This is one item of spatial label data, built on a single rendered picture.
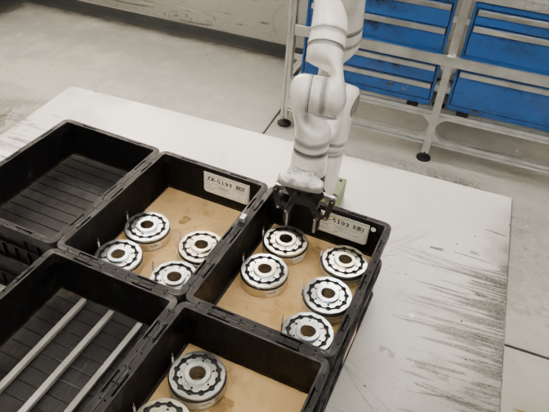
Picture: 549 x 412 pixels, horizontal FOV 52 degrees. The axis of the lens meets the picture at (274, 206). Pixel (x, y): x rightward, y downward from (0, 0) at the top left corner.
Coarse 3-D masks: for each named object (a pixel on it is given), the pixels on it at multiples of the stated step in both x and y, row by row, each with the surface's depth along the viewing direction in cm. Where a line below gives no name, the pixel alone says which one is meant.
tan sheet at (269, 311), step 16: (320, 240) 134; (288, 272) 126; (304, 272) 126; (320, 272) 126; (240, 288) 121; (288, 288) 122; (352, 288) 123; (224, 304) 117; (240, 304) 118; (256, 304) 118; (272, 304) 118; (288, 304) 118; (256, 320) 115; (272, 320) 115
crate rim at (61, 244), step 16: (192, 160) 139; (240, 176) 135; (96, 208) 123; (80, 224) 119; (64, 240) 114; (224, 240) 118; (80, 256) 111; (208, 256) 114; (128, 272) 109; (160, 288) 106
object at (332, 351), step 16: (272, 192) 132; (256, 208) 127; (336, 208) 128; (240, 224) 122; (384, 224) 125; (384, 240) 121; (224, 256) 115; (208, 272) 110; (368, 272) 113; (192, 288) 107; (208, 304) 104; (352, 304) 106; (240, 320) 102; (288, 336) 100; (336, 336) 100; (320, 352) 97; (336, 352) 98
